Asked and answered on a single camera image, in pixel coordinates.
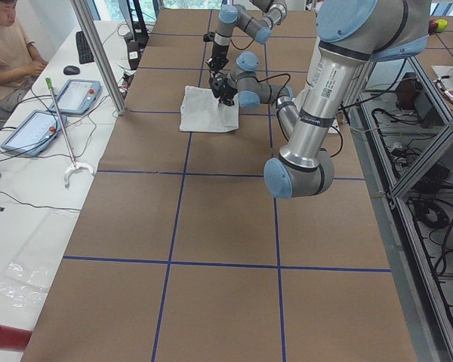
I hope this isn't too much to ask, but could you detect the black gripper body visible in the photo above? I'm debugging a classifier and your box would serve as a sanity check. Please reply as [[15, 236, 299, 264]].
[[220, 81, 237, 102], [211, 42, 230, 63]]

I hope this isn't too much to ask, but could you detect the grey cartoon print t-shirt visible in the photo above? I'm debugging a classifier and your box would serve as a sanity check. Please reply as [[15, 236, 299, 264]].
[[180, 85, 239, 133]]

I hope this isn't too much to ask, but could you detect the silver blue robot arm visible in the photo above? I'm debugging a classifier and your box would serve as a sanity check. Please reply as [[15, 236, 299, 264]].
[[208, 0, 430, 198], [203, 0, 288, 75]]

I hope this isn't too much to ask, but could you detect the black keyboard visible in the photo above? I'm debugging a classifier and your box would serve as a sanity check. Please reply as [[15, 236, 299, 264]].
[[75, 31, 94, 64]]

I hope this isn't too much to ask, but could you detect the far blue teach pendant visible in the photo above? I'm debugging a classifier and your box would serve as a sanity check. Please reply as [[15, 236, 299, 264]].
[[56, 79, 101, 115]]

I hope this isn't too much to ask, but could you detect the blue teach pendant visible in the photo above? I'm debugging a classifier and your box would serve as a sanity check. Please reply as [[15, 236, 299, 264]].
[[0, 110, 68, 157], [56, 79, 101, 115]]

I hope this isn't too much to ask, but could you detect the black computer mouse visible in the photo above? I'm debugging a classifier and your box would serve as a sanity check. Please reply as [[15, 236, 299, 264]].
[[63, 65, 81, 75]]

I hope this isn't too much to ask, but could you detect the metal reacher grabber tool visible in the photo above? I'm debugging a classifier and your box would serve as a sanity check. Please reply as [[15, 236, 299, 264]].
[[45, 77, 94, 189]]

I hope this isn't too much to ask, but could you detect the near blue teach pendant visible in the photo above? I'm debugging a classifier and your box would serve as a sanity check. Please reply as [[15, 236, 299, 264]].
[[0, 110, 68, 157]]

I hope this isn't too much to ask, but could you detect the seated person in beige shirt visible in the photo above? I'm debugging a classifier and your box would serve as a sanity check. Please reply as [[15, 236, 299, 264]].
[[0, 1, 48, 121]]

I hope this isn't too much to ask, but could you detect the red fire extinguisher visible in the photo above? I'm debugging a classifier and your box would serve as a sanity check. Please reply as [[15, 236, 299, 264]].
[[0, 324, 32, 352]]

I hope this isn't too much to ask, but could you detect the aluminium frame post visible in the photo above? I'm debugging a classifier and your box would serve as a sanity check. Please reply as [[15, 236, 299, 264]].
[[71, 0, 126, 115]]

